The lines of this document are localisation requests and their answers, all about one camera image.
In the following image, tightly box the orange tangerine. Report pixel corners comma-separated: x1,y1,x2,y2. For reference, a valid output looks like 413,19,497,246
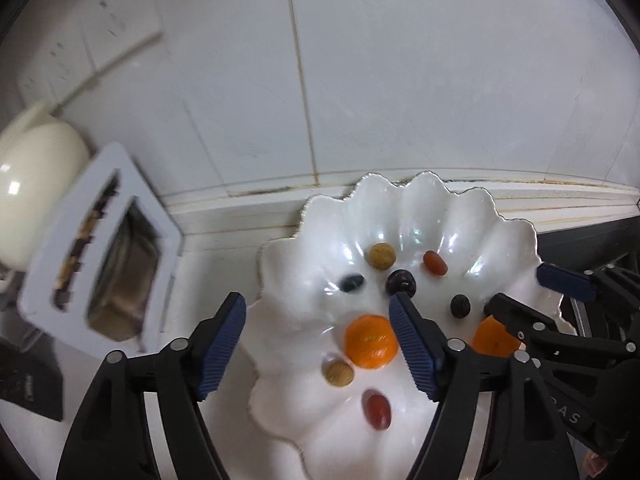
344,314,399,370
471,315,521,358

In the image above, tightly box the red grape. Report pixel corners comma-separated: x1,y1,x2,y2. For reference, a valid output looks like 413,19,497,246
423,250,448,276
362,390,392,431

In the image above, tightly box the dark cherry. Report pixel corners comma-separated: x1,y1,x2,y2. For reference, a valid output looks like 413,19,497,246
385,269,416,298

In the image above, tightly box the tan longan fruit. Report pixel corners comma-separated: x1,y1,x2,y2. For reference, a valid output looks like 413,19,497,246
366,242,397,271
323,360,355,388

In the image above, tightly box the dark blueberry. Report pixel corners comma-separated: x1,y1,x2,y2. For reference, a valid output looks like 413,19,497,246
338,273,366,292
449,294,472,320

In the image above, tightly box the person's hand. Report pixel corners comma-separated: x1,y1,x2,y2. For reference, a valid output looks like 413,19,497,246
582,451,608,479

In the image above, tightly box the black gas stove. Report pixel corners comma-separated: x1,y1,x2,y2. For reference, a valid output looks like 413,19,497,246
538,217,639,341

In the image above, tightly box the dark blueberry in bowl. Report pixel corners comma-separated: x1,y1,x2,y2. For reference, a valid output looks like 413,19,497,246
449,294,472,320

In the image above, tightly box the black knife block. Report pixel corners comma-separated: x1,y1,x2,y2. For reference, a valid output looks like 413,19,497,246
1,335,64,422

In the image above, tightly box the glass jar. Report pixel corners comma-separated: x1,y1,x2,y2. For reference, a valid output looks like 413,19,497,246
86,203,160,342

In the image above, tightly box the white scalloped shell bowl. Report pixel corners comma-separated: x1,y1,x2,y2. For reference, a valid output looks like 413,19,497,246
242,172,570,479

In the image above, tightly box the cream ceramic teapot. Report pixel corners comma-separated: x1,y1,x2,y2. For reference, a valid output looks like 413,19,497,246
1,101,90,272

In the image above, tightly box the white frame rack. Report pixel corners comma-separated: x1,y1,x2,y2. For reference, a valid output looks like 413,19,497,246
17,142,182,359

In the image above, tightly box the white wall socket strip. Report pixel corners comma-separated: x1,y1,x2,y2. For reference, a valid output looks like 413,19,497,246
15,0,163,104

